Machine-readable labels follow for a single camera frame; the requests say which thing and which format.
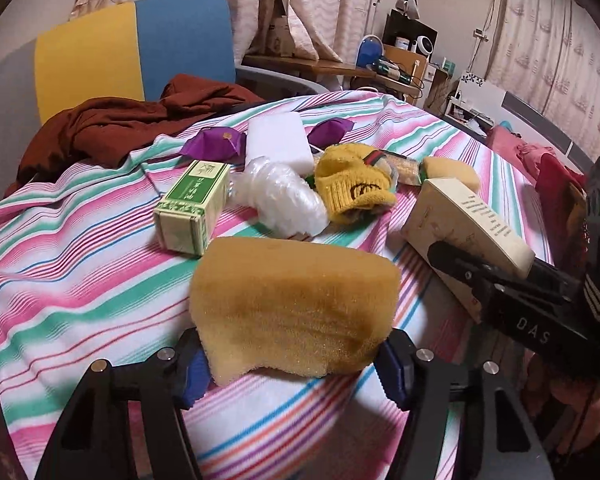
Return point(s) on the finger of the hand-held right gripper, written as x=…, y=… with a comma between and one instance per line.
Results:
x=552, y=271
x=455, y=260

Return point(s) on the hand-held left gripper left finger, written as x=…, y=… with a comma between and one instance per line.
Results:
x=195, y=376

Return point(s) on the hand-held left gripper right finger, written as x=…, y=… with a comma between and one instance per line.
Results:
x=393, y=371

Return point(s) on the beige cardboard box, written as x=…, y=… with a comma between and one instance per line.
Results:
x=460, y=220

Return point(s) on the cracker packet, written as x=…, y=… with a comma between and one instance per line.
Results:
x=406, y=169

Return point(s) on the large yellow sponge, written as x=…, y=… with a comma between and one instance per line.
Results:
x=290, y=305

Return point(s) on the red cloth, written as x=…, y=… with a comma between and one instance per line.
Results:
x=560, y=185

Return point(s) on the small yellow sponge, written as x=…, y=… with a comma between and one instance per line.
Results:
x=452, y=172

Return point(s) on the yellow knit sock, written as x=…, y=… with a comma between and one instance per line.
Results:
x=352, y=182

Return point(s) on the grey bed panel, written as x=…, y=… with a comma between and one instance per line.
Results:
x=545, y=122

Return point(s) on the striped blanket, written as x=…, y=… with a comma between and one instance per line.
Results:
x=80, y=280

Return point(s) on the white cabinet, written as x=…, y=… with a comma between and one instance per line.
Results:
x=480, y=95

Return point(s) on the green tea box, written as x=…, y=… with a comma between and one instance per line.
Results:
x=192, y=207

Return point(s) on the purple snack packet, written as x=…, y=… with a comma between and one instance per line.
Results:
x=330, y=131
x=215, y=145

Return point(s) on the clear plastic bag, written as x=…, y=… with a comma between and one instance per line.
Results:
x=280, y=195

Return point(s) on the wooden box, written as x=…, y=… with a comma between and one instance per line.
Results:
x=400, y=62

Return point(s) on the white foam block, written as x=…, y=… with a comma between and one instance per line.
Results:
x=277, y=140

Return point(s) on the blue fan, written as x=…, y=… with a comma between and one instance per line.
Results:
x=367, y=52

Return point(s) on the brown cloth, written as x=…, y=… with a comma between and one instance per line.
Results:
x=125, y=120

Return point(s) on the yellow and blue chair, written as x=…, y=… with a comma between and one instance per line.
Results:
x=130, y=50

